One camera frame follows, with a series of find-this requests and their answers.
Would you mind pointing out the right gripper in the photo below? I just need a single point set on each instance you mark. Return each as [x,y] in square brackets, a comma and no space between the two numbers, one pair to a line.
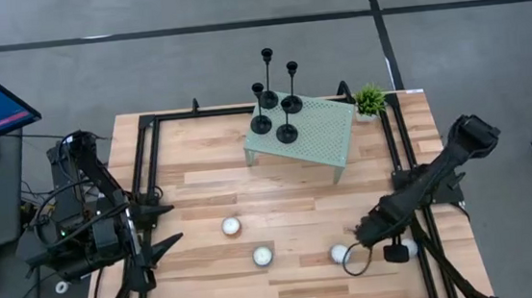
[383,221]

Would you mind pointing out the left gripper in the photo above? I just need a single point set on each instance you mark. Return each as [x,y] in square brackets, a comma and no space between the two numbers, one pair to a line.
[130,248]

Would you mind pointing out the shortest black candlestick holder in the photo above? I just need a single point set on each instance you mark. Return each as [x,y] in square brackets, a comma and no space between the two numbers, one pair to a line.
[287,134]

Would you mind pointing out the medium black candlestick holder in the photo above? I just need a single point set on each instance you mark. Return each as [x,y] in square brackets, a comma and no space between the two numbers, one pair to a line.
[261,124]

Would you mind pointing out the tall black candlestick holder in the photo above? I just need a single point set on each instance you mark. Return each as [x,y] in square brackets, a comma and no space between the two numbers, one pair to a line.
[292,104]

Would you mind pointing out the tallest black candlestick holder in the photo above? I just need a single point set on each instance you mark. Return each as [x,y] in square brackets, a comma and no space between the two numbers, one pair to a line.
[269,100]

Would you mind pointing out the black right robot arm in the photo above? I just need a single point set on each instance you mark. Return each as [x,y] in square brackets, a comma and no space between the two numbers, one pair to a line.
[442,172]

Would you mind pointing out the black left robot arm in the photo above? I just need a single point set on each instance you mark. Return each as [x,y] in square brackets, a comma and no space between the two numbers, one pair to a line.
[85,155]

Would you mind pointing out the white tape roll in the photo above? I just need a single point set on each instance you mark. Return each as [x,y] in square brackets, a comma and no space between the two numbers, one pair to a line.
[57,287]

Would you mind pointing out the green perforated metal shelf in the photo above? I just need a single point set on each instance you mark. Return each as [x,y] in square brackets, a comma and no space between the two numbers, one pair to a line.
[322,134]

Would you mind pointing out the black table edge clamp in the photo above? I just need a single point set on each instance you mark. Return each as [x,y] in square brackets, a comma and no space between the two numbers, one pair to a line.
[344,90]
[194,105]

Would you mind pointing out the small potted green plant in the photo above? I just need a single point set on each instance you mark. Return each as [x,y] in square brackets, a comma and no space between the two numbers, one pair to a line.
[370,101]

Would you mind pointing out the black aluminium table frame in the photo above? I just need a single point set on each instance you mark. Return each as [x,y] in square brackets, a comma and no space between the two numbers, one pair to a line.
[205,113]

